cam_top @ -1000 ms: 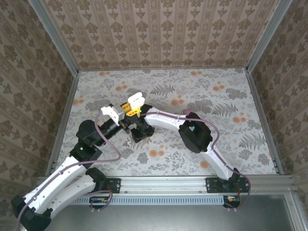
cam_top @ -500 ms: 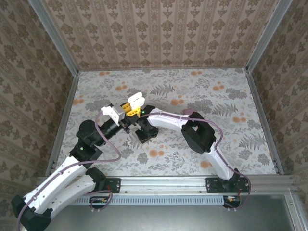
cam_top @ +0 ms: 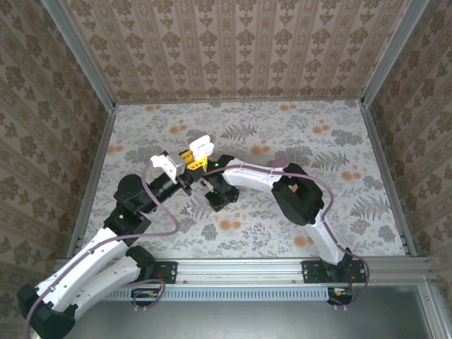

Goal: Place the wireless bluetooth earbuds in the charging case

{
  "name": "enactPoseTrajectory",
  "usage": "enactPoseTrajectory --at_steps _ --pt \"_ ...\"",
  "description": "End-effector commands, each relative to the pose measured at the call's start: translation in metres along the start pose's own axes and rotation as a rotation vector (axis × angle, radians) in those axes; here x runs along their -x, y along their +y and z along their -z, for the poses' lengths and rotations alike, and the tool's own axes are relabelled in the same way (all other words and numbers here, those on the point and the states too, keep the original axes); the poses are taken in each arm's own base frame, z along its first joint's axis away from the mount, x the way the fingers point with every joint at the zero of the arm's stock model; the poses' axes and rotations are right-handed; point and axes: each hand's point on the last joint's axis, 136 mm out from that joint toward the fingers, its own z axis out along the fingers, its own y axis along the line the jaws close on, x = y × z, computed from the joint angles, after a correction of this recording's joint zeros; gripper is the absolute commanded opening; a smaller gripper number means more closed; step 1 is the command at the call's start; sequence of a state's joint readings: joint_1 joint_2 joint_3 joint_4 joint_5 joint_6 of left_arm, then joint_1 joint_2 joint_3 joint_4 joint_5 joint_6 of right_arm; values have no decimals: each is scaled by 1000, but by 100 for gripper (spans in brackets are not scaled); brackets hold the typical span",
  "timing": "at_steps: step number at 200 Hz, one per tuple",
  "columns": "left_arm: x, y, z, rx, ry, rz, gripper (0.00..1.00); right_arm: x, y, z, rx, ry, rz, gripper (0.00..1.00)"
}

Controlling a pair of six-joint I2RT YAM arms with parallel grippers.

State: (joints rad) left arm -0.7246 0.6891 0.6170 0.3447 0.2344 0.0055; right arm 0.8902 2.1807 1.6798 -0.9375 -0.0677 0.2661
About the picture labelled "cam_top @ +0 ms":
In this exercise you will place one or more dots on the aluminium frame post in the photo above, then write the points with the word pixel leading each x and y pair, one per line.
pixel 77 53
pixel 392 53

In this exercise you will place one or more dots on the thin aluminium rail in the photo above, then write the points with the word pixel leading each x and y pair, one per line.
pixel 197 102

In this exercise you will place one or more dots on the black controller board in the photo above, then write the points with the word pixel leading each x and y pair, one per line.
pixel 146 294
pixel 340 293

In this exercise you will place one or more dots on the long aluminium base rail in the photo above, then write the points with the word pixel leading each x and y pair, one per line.
pixel 240 272

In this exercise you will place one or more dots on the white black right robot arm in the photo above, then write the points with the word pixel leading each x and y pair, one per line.
pixel 250 180

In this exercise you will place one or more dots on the white earbud charging case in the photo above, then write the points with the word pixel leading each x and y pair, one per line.
pixel 201 147

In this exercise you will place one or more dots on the pink earbud charging case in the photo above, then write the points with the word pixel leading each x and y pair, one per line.
pixel 279 163

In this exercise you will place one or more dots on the grey metal panel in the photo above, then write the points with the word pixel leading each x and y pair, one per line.
pixel 247 319

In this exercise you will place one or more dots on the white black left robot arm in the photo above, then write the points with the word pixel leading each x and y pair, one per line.
pixel 109 282

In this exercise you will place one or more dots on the floral printed tablecloth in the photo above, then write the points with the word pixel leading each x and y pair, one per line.
pixel 268 240

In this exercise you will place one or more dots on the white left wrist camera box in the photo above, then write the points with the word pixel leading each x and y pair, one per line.
pixel 166 164

